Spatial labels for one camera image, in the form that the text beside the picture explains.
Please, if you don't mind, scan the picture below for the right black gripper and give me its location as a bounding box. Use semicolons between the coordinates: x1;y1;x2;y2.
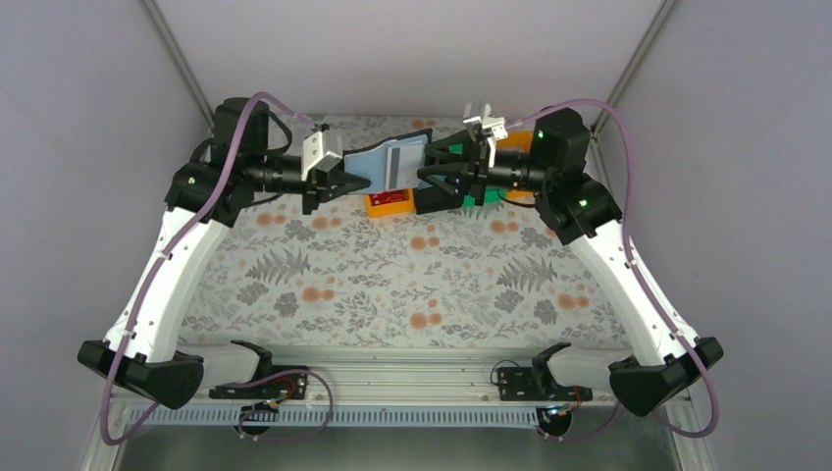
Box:
417;130;551;206

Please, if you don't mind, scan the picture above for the black leather card holder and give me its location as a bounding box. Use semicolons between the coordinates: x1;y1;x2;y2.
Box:
343;128;433;194

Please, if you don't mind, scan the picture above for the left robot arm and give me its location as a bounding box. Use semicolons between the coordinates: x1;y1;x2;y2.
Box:
78;93;370;409

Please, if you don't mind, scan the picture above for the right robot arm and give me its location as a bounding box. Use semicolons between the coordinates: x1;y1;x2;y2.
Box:
418;106;724;416

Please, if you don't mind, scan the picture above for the red VIP cards stack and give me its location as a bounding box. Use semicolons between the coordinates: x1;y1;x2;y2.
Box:
369;189;409;206

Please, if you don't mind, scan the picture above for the black bin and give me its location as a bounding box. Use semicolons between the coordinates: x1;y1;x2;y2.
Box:
414;187;464;215

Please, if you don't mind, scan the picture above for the green bin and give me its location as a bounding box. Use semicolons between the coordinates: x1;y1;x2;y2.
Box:
461;186;503;207

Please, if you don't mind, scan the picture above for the near orange bin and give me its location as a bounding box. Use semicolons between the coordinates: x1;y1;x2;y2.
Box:
364;188;415;218

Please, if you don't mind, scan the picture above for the orange bin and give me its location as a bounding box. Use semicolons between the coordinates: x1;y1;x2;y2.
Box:
364;188;415;218
496;130;534;204

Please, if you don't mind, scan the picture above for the far orange bin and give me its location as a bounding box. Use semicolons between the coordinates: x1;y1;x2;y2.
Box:
496;130;534;204

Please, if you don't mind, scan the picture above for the floral table mat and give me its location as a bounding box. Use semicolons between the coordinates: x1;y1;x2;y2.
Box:
179;195;628;348

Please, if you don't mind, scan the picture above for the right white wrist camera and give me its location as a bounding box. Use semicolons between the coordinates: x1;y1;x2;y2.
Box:
463;100;508;145

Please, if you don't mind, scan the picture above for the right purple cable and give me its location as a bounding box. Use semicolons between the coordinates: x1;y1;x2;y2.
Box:
503;98;721;445

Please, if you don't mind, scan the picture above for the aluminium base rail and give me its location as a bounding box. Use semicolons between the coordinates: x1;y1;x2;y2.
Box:
105;344;692;407

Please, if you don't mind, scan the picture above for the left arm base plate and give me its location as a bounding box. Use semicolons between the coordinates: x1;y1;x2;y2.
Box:
208;366;308;401

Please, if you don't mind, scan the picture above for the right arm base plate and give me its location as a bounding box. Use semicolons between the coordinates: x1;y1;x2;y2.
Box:
495;366;593;402

